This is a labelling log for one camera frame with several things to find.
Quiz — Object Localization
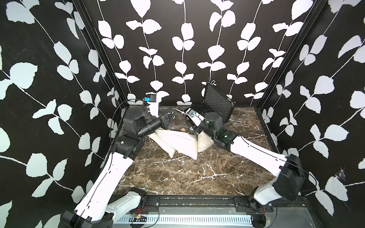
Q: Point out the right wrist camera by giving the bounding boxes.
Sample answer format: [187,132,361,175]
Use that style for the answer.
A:
[185,108,205,127]

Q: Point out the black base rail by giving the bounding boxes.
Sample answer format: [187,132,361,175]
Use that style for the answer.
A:
[141,195,311,214]

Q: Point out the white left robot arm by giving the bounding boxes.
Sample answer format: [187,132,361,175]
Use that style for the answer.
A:
[61,107,175,228]

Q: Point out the white cloth bag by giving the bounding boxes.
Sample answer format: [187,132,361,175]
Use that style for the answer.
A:
[197,132,214,152]

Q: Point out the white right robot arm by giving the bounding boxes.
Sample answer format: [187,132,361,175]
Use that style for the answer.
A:
[185,108,305,211]

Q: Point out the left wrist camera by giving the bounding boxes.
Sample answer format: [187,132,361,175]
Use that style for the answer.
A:
[144,92,159,117]

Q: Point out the beige cloth bag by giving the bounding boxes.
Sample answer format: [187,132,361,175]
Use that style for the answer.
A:
[156,129,198,160]

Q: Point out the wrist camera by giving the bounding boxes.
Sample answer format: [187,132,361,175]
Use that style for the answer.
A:
[144,92,159,117]
[185,108,205,127]

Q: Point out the white perforated strip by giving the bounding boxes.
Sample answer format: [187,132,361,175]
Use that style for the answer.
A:
[116,214,253,227]

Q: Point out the black poker chip case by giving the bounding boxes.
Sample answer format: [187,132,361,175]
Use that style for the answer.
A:
[183,83,235,124]

